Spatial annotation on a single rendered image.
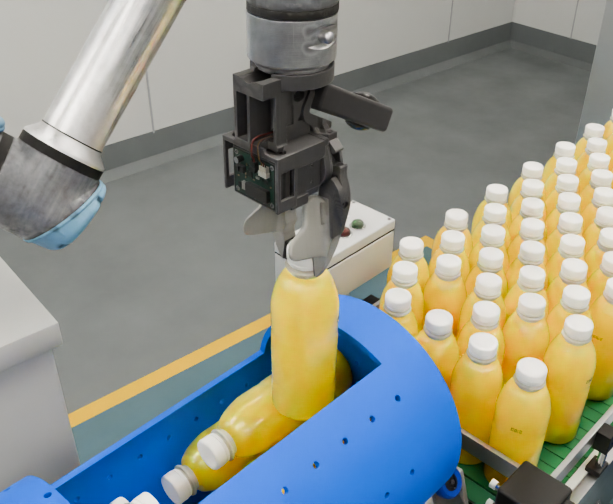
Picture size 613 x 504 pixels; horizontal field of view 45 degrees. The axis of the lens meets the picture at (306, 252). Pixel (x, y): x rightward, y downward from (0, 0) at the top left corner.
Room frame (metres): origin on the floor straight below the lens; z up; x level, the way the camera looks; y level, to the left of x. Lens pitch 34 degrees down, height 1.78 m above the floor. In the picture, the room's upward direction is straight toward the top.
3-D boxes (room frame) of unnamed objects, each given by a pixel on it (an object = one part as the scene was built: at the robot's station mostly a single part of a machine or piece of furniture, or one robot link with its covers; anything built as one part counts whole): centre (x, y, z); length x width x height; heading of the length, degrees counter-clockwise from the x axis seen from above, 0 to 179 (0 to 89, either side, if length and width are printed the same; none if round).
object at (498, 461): (0.79, -0.17, 0.96); 0.40 x 0.01 x 0.03; 46
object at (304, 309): (0.62, 0.00, 1.26); 0.07 x 0.07 x 0.19
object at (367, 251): (1.08, -0.05, 1.05); 0.20 x 0.10 x 0.10; 136
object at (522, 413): (0.73, -0.30, 1.00); 0.07 x 0.07 x 0.19
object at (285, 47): (0.61, 0.01, 1.58); 0.08 x 0.08 x 0.05
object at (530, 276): (0.94, -0.35, 1.10); 0.04 x 0.04 x 0.02
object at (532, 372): (0.73, -0.30, 1.10); 0.04 x 0.04 x 0.02
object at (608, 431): (0.74, -0.43, 0.94); 0.03 x 0.02 x 0.08; 136
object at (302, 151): (0.60, 0.02, 1.50); 0.09 x 0.08 x 0.12; 135
